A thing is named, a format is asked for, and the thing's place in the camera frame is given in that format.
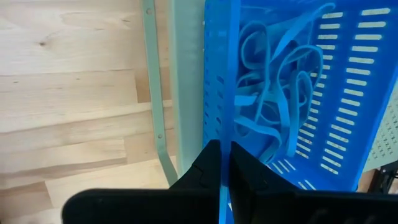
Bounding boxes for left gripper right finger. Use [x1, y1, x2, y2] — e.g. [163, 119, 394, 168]
[228, 141, 398, 224]

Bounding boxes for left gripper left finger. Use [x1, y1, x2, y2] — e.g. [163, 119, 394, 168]
[61, 139, 222, 224]

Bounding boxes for blue rubber band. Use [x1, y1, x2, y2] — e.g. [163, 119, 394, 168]
[279, 44, 325, 157]
[238, 21, 272, 72]
[272, 2, 337, 62]
[234, 115, 283, 165]

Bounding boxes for blue plastic basket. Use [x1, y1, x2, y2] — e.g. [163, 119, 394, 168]
[201, 0, 398, 224]

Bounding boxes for black table frame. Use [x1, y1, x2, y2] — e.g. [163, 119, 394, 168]
[375, 159, 398, 196]

